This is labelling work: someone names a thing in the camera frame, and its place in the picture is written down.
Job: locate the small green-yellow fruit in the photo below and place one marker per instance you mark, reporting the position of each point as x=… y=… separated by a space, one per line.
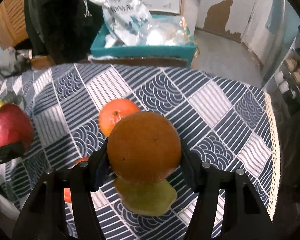
x=146 y=199

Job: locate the orange tangerine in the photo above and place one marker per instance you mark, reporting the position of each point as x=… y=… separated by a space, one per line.
x=144 y=148
x=113 y=112

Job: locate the blue white patterned tablecloth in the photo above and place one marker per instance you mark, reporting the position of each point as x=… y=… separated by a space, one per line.
x=63 y=186

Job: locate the red apple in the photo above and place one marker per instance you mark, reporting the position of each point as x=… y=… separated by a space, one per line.
x=15 y=126

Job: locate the white printed rice bag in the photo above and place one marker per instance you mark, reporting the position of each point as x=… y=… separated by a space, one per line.
x=124 y=18

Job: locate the small wooden box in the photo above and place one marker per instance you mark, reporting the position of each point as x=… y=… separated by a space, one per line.
x=42 y=62

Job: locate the grey cloth pile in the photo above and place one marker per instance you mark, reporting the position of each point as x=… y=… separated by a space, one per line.
x=14 y=62

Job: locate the teal cardboard box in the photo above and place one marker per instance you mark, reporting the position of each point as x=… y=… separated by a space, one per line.
x=107 y=46

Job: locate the shoe rack with shoes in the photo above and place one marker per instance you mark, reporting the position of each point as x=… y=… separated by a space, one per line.
x=283 y=85

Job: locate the clear plastic bag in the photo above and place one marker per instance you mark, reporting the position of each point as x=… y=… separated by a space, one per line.
x=164 y=31

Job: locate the dark hanging coat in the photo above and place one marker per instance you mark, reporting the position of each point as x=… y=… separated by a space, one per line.
x=62 y=29

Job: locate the wooden louvered door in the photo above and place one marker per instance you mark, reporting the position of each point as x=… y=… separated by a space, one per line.
x=12 y=23

